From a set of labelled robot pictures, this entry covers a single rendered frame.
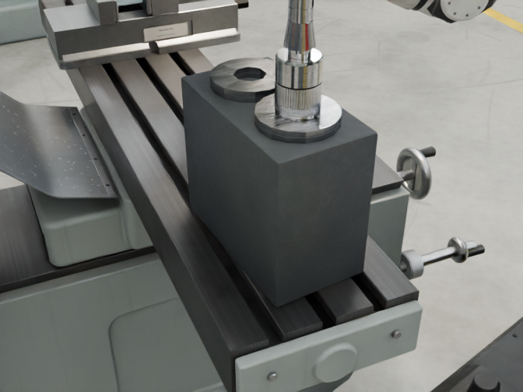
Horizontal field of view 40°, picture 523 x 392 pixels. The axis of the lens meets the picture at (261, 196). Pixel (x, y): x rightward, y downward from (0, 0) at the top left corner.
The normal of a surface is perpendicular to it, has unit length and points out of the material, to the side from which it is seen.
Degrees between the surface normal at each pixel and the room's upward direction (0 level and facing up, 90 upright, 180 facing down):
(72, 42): 90
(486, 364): 0
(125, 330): 90
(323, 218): 90
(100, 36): 90
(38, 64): 0
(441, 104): 0
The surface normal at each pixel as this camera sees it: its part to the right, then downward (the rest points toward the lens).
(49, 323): 0.40, 0.52
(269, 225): -0.87, 0.29
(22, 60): 0.00, -0.82
